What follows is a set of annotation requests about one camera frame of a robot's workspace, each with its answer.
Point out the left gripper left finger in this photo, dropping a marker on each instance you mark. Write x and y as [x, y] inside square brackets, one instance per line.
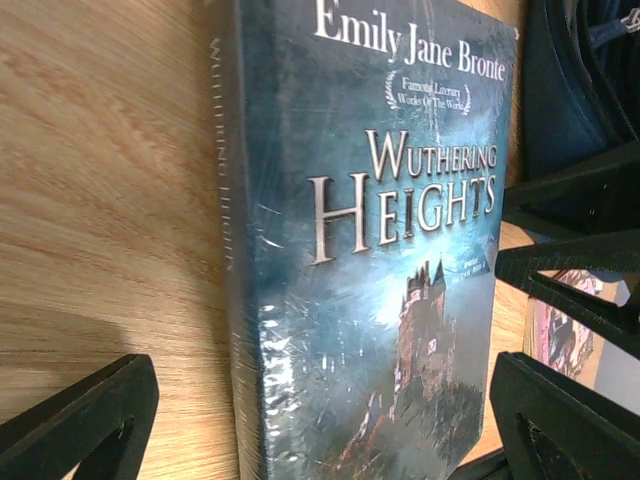
[98, 428]

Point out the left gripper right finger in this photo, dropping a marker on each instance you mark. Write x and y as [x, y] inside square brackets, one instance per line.
[552, 427]

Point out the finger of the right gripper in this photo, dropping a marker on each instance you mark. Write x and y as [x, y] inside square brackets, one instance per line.
[595, 196]
[550, 273]

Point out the pink illustrated paperback book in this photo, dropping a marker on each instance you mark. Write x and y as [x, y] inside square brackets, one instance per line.
[562, 343]

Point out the navy blue student backpack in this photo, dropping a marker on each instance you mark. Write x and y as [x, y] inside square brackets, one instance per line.
[580, 82]

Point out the Wuthering Heights paperback book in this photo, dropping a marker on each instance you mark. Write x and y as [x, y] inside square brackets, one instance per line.
[362, 150]

